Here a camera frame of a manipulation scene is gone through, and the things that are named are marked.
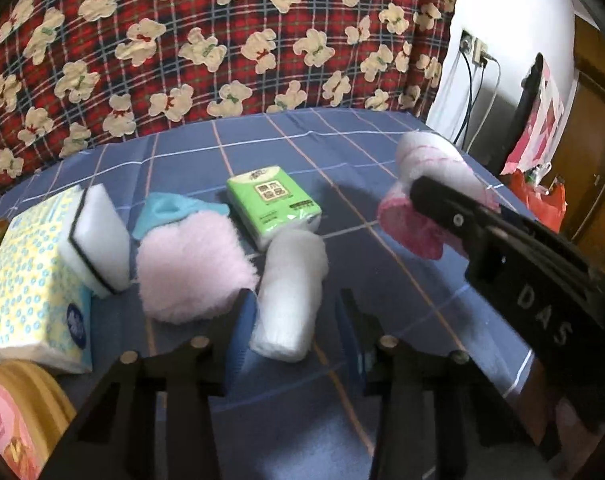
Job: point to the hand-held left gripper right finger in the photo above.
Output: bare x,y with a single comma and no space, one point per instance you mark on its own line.
351,340

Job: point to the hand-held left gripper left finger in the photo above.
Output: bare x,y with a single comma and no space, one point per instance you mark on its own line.
245,330

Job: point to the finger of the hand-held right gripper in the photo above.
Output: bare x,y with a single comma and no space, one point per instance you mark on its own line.
452,217

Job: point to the white pink towel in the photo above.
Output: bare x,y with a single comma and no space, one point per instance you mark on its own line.
427,160

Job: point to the green tissue pack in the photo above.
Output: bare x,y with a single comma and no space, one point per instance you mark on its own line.
267,200

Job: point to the teal cloth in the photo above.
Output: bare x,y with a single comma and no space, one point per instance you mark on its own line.
162,210

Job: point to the person's right hand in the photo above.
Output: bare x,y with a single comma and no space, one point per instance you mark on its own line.
567,420

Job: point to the pink fluffy cloth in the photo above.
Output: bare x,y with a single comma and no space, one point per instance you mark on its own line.
192,265

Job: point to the orange plastic bag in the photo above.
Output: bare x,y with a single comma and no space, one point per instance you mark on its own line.
542,200

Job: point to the blue plaid tablecloth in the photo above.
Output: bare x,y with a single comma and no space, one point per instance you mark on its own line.
332,160

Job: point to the black chair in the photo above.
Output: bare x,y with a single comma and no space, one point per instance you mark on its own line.
524,105

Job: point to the pink patchwork cloth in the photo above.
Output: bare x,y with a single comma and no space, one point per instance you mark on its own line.
544,115

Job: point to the wooden door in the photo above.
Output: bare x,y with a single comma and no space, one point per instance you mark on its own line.
592,135

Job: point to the white sponge with dark layer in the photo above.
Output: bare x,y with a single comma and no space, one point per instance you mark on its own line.
102,230

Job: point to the yellow dotted tissue box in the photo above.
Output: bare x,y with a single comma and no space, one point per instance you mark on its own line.
27,285

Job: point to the red plaid bear print blanket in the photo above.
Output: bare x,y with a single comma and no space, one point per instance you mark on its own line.
182,60

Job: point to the white wall socket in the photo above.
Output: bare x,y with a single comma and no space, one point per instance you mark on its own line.
480,52

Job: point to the dark wall socket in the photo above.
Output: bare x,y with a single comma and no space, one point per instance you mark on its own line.
466,42

